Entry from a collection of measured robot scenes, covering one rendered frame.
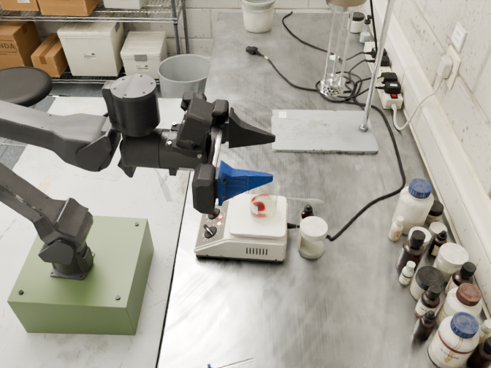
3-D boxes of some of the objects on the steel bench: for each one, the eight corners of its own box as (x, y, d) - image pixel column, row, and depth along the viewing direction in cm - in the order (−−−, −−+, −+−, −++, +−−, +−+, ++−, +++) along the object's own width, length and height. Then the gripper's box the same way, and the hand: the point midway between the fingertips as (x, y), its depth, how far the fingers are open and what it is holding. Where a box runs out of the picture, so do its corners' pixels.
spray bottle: (370, 42, 177) (376, 15, 170) (363, 44, 176) (368, 17, 168) (364, 39, 179) (369, 12, 172) (356, 41, 178) (362, 14, 171)
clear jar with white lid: (326, 243, 103) (331, 220, 98) (319, 263, 99) (324, 239, 94) (301, 236, 105) (304, 212, 100) (293, 255, 101) (296, 231, 95)
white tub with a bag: (272, 36, 181) (274, -20, 166) (237, 33, 183) (236, -22, 168) (277, 21, 191) (279, -32, 177) (243, 19, 193) (243, -34, 179)
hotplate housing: (193, 258, 100) (191, 235, 95) (203, 215, 110) (201, 191, 104) (294, 265, 99) (297, 242, 93) (295, 221, 108) (297, 197, 103)
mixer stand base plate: (272, 151, 128) (272, 148, 127) (271, 111, 142) (271, 109, 142) (378, 153, 127) (379, 150, 126) (367, 112, 142) (367, 110, 141)
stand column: (359, 132, 133) (423, -170, 85) (357, 126, 135) (419, -172, 87) (368, 132, 133) (438, -170, 85) (367, 126, 135) (433, -172, 87)
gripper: (177, 126, 73) (275, 133, 72) (150, 212, 59) (269, 222, 59) (174, 93, 68) (278, 101, 68) (145, 177, 55) (273, 188, 54)
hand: (249, 155), depth 63 cm, fingers open, 8 cm apart
